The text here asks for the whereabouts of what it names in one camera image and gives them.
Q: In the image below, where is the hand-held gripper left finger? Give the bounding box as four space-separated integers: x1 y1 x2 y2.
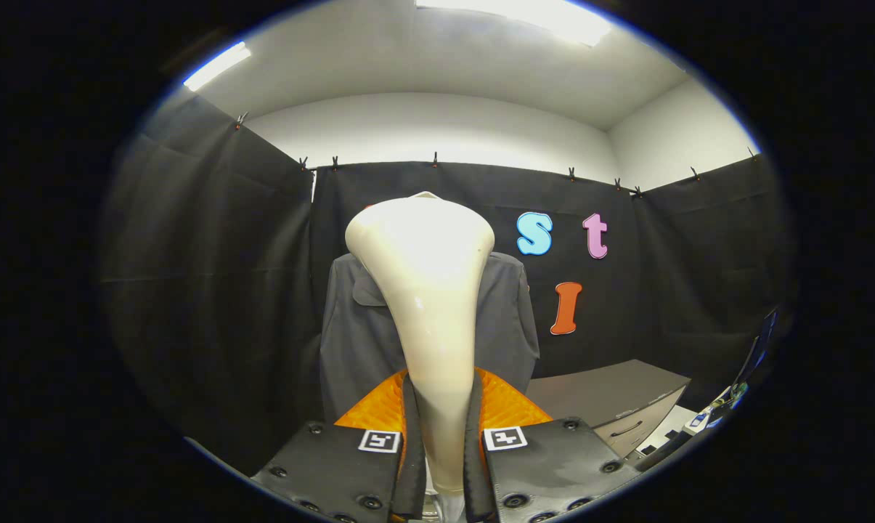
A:
252 367 427 523

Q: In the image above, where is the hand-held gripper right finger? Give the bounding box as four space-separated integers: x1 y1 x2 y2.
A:
463 367 640 523

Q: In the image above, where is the grey button shirt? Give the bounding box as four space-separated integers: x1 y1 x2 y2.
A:
320 251 541 423

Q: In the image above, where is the grey cabinet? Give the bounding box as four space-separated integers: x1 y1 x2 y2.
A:
526 360 692 458

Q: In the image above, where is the white side table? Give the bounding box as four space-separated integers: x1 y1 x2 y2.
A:
626 405 703 467

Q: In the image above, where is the small blue labelled item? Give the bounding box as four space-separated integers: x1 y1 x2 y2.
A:
688 384 748 431

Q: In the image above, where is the black backdrop cloth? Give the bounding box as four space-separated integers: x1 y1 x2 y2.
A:
99 94 797 477

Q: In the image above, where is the long ceiling light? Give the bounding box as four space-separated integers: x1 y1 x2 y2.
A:
183 41 253 92

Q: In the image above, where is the wide ceiling light panel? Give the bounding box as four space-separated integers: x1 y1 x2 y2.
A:
415 0 612 46

